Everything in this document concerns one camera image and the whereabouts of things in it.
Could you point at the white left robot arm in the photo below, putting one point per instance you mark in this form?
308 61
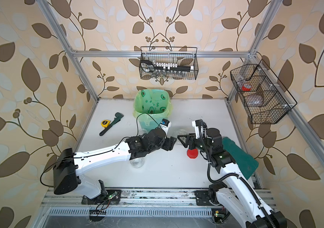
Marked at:
70 168

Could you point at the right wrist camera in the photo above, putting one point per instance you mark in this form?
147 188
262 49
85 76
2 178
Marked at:
200 128

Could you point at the green bin with bag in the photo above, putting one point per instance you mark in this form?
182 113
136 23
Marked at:
151 106

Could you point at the black wire basket back wall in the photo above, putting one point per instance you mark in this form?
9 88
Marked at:
167 62

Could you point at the beige lid jar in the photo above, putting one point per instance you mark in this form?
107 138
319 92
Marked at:
181 133
137 162

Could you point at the black wire basket right wall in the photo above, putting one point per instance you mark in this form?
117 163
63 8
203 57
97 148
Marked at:
269 99

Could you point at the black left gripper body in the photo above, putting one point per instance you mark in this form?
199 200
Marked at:
168 144

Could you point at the black wire basket wall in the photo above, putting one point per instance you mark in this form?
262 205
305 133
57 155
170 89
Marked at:
167 62
269 99

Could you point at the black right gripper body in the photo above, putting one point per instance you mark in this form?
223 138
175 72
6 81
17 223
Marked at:
196 143

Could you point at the red object in basket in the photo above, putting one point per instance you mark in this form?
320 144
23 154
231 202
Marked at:
246 87

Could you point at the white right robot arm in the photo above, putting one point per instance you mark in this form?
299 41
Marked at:
232 189

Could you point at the yellow tape measure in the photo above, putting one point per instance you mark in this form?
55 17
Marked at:
105 123

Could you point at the black socket set rail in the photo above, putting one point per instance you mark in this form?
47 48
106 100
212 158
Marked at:
152 66

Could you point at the red jar lid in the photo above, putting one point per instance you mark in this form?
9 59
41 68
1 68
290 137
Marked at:
192 153

